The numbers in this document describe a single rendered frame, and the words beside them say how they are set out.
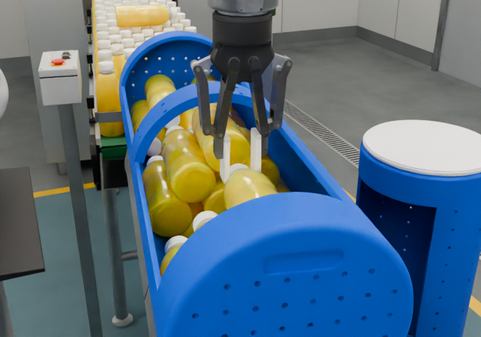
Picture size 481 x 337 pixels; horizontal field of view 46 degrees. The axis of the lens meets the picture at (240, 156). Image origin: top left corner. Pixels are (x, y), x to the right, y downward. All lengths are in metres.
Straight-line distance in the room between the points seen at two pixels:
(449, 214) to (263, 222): 0.70
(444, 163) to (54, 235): 2.15
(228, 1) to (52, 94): 0.99
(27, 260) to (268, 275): 0.48
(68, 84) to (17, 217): 0.62
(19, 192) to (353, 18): 5.82
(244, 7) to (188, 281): 0.32
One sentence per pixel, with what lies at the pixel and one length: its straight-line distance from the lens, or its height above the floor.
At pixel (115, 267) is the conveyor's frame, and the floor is 0.27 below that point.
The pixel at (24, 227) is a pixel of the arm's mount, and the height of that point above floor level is 1.01.
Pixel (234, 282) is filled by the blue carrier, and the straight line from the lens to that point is 0.57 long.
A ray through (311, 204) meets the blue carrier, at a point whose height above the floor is 1.23.
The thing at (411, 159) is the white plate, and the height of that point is 1.04.
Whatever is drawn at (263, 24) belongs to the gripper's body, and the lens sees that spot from 0.71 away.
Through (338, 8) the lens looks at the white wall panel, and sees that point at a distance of 6.57.
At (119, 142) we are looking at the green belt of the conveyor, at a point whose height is 0.89.
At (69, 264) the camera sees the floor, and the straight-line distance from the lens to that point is 2.73.
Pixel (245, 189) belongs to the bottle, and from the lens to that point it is 0.71.
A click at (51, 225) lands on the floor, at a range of 3.05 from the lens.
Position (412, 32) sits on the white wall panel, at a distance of 5.96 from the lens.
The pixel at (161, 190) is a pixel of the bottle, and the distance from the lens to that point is 0.92.
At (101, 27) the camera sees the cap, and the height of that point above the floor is 1.10.
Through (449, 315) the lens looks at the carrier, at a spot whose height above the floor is 0.68.
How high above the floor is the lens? 1.52
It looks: 25 degrees down
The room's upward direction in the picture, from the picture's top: straight up
